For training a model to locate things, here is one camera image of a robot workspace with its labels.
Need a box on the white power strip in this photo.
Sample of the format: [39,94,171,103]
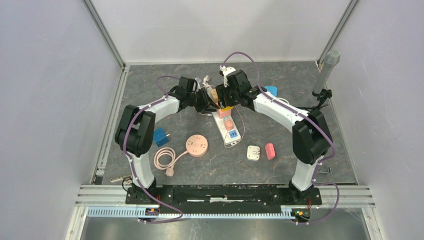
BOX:
[211,111,242,147]

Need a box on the yellow cube adapter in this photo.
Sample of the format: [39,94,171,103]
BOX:
[220,106,234,112]

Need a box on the beige cube adapter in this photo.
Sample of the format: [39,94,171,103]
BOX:
[210,89,219,104]

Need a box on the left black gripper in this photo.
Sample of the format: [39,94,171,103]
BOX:
[187,89,219,115]

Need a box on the light blue square plug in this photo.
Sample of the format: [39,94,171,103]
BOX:
[264,85,278,97]

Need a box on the pink round socket base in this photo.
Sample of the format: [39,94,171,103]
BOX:
[185,134,209,158]

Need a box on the white usb charger plug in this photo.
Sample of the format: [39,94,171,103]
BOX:
[246,145,261,161]

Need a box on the thin pink charging cable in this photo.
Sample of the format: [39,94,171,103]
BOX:
[198,105,246,149]

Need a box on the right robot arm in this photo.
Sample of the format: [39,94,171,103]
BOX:
[216,65,335,204]

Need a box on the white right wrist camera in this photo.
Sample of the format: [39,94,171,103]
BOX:
[219,65,236,88]

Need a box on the pink plug adapter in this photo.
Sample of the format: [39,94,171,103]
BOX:
[265,143,276,160]

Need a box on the pink cube adapter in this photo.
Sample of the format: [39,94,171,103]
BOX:
[216,109,232,119]

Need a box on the pink coiled power cable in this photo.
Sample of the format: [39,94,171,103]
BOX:
[153,147,190,177]

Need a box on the blue cube socket adapter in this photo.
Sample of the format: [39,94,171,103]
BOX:
[153,127,170,148]

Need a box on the light blue cable duct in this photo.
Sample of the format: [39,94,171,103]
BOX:
[87,206,295,220]

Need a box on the purple cable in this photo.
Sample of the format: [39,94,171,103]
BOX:
[222,51,341,226]
[123,76,185,225]

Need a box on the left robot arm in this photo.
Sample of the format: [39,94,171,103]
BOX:
[114,76,219,204]

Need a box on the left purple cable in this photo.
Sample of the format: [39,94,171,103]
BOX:
[123,76,185,225]

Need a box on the white coiled strip cable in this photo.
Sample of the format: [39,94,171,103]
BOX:
[201,75,216,95]

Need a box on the small salmon charger plug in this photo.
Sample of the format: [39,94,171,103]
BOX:
[224,118,234,132]

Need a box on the grey microphone on stand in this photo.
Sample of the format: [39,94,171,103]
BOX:
[299,49,341,111]

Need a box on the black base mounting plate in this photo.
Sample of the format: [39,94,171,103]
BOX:
[125,184,323,215]

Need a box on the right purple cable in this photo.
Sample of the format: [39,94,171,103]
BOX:
[222,51,341,226]

